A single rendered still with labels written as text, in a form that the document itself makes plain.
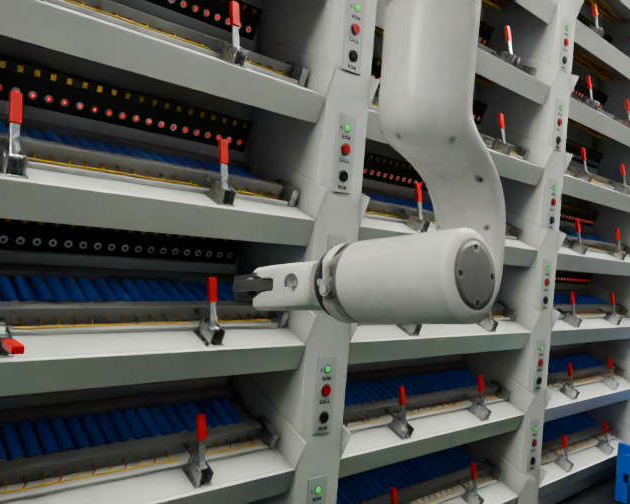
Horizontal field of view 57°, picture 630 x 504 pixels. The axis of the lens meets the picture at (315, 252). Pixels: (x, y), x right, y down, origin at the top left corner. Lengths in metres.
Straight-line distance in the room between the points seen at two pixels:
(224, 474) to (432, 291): 0.50
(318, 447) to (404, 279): 0.51
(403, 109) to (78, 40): 0.39
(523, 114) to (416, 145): 1.00
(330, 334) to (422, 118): 0.49
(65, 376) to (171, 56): 0.41
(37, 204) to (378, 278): 0.39
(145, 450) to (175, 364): 0.14
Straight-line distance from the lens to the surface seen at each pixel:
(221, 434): 0.93
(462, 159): 0.57
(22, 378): 0.72
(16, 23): 0.73
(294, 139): 0.97
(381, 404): 1.17
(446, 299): 0.49
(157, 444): 0.88
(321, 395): 0.95
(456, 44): 0.56
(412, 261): 0.51
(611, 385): 1.97
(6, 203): 0.70
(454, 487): 1.44
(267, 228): 0.85
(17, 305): 0.76
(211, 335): 0.80
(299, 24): 1.03
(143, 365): 0.77
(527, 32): 1.60
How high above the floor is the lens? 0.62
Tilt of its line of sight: level
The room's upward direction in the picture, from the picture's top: 5 degrees clockwise
